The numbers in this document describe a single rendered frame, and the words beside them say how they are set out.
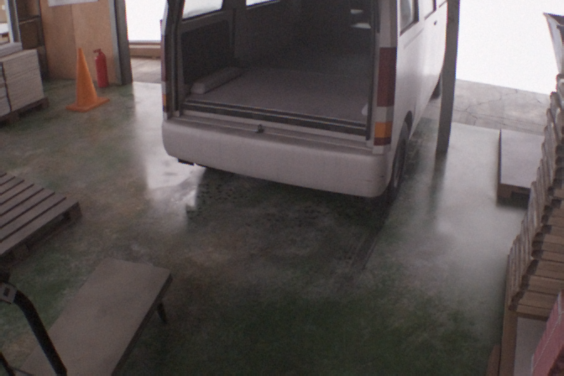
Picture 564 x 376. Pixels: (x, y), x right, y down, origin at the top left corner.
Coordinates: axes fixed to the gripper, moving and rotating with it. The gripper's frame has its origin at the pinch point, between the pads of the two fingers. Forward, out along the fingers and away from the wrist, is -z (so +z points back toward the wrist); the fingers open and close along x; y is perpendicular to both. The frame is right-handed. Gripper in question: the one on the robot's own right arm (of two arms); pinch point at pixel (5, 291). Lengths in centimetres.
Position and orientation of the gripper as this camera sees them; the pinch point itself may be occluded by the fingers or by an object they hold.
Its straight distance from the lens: 138.5
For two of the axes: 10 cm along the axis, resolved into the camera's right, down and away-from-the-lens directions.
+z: -1.0, -5.7, -8.2
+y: -9.8, -0.6, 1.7
